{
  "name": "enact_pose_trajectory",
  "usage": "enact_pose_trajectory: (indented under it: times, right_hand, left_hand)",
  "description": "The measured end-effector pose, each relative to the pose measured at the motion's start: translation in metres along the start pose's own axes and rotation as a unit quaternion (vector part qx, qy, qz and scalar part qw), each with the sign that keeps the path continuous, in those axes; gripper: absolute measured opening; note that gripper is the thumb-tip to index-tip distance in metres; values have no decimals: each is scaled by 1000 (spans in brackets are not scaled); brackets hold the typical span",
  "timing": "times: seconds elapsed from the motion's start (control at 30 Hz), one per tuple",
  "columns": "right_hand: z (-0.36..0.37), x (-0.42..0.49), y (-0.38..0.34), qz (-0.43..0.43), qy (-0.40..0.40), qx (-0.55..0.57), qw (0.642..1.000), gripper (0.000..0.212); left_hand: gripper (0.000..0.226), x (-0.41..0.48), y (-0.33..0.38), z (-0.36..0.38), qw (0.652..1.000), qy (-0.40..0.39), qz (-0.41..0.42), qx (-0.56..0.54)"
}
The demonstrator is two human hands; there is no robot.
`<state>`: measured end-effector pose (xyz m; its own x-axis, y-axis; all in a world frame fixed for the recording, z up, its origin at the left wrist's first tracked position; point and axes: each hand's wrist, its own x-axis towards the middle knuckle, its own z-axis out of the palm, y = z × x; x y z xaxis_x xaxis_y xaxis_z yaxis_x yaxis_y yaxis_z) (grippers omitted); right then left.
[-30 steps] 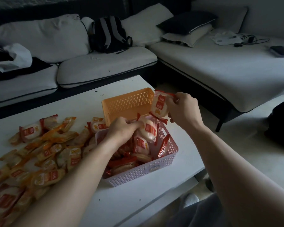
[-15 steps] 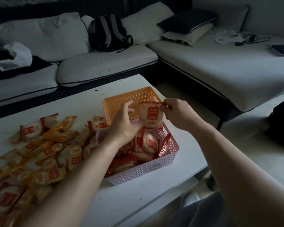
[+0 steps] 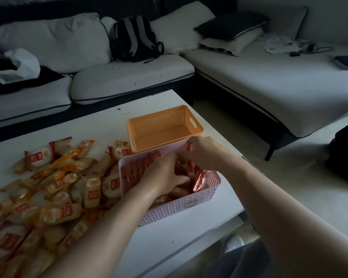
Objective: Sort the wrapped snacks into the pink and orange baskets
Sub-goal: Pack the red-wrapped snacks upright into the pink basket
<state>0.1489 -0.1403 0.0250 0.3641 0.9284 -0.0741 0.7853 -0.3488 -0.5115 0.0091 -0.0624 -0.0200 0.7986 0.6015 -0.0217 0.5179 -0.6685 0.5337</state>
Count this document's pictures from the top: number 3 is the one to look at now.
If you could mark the person's right hand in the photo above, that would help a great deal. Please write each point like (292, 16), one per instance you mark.
(207, 153)

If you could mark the person's left hand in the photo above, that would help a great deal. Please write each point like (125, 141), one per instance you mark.
(159, 178)

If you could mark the person's left thumb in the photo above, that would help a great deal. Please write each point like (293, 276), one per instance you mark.
(180, 180)

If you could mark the person's right fingers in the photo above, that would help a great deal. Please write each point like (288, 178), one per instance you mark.
(187, 151)

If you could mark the red snack packet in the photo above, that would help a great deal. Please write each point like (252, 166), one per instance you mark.
(189, 147)

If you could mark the person's right forearm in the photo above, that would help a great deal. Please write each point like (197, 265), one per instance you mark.
(284, 222)

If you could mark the person's left forearm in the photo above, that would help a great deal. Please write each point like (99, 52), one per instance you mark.
(104, 237)

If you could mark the pink perforated plastic basket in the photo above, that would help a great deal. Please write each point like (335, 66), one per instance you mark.
(188, 204)

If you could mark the orange perforated plastic basket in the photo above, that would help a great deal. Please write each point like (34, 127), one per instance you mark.
(162, 131)

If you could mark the row of red packets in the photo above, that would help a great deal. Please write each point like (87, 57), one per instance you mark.
(133, 172)

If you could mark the white shoe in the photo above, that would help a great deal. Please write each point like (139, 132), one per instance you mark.
(233, 243)

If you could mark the grey trousers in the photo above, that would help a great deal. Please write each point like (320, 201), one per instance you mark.
(243, 263)

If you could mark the white sectional sofa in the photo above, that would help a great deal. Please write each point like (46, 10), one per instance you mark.
(278, 83)

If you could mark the beige throw pillow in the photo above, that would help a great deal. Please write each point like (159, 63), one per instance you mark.
(235, 41)

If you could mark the black and grey backpack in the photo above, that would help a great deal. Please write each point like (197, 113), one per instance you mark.
(135, 39)

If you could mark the pile of orange snack packets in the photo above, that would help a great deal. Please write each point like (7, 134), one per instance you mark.
(46, 196)

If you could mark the black throw pillow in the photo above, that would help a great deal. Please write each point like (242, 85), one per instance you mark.
(232, 24)

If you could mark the white papers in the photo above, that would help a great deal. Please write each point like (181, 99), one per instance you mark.
(278, 44)

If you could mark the small white back cushion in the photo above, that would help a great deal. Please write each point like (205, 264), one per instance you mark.
(108, 24)

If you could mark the black bag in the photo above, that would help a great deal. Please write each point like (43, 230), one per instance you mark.
(346, 153)

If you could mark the large white back cushion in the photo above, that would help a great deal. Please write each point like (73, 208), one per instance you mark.
(61, 43)

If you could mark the black flat case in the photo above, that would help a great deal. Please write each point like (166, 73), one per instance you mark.
(346, 61)

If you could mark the white plastic bag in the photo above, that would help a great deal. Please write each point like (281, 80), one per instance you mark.
(20, 65)

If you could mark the black clothing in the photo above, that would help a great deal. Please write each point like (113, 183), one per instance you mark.
(5, 81)

